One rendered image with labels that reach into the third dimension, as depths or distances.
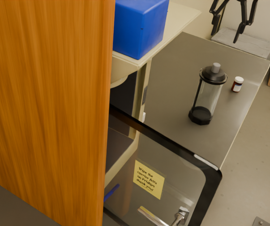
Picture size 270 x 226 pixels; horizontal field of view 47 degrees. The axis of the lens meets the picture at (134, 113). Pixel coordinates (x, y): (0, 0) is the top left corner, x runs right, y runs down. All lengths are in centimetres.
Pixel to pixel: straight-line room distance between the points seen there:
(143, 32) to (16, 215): 70
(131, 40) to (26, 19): 18
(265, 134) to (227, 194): 82
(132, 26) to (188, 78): 108
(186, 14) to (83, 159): 41
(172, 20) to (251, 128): 230
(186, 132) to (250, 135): 164
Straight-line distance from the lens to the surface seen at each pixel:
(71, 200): 83
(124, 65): 57
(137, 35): 54
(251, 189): 247
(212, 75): 121
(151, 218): 70
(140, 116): 105
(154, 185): 70
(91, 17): 47
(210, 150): 125
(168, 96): 145
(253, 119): 308
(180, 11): 79
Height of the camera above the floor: 180
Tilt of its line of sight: 41 degrees down
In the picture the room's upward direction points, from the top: 8 degrees clockwise
